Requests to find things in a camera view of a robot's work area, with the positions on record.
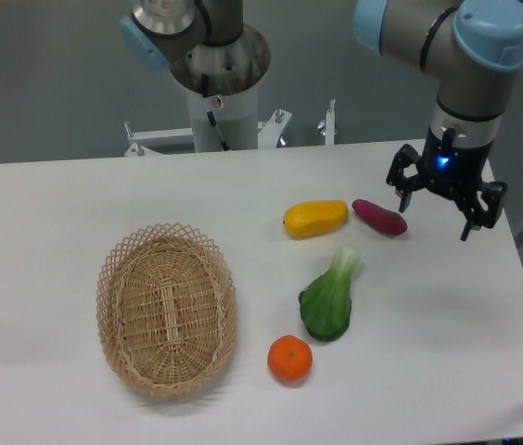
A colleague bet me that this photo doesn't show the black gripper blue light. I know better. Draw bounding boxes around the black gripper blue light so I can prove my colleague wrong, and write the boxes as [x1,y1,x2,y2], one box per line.
[386,130,507,241]

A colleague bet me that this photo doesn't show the green bok choy vegetable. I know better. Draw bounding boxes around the green bok choy vegetable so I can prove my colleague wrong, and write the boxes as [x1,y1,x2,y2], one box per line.
[299,246,361,342]

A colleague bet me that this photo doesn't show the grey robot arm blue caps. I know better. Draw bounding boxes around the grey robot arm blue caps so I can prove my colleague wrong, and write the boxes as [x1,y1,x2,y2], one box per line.
[120,1,523,234]

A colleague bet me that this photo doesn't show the purple sweet potato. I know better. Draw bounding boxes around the purple sweet potato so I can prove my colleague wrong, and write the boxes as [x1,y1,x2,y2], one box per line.
[351,199,408,236]

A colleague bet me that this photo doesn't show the yellow mango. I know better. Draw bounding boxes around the yellow mango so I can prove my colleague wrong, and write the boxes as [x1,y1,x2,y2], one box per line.
[283,200,349,239]

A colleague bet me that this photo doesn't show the orange tangerine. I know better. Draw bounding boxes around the orange tangerine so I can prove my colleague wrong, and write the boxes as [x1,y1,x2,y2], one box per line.
[267,335,313,382]

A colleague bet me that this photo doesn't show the woven wicker basket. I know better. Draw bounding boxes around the woven wicker basket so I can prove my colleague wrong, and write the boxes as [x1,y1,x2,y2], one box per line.
[96,223,238,398]

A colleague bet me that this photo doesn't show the white metal base frame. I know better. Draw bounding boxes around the white metal base frame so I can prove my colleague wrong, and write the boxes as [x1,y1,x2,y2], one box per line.
[122,98,340,157]

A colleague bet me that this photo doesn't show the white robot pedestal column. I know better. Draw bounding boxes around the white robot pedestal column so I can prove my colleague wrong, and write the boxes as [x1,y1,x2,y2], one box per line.
[170,25,271,153]

